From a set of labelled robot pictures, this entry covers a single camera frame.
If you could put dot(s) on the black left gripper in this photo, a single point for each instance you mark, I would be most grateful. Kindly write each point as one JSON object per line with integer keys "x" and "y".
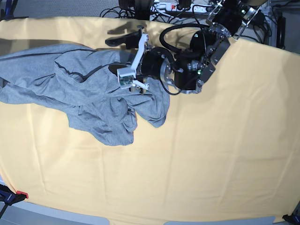
{"x": 156, "y": 63}

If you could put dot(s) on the grey t-shirt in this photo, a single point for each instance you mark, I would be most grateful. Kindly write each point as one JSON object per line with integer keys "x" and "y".
{"x": 77, "y": 81}

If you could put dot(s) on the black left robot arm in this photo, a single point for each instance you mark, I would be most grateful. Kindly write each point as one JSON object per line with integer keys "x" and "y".
{"x": 185, "y": 70}

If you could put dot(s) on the white power strip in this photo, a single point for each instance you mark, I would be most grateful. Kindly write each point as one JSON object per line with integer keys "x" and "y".
{"x": 169, "y": 7}

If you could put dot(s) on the yellow table cloth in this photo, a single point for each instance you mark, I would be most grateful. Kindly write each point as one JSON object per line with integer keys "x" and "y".
{"x": 229, "y": 152}

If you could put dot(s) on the blue red clamp left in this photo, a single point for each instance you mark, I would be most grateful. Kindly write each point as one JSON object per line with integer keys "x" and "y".
{"x": 9, "y": 197}

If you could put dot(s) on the blue clamp right corner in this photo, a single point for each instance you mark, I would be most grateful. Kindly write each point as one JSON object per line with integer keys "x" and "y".
{"x": 294, "y": 218}

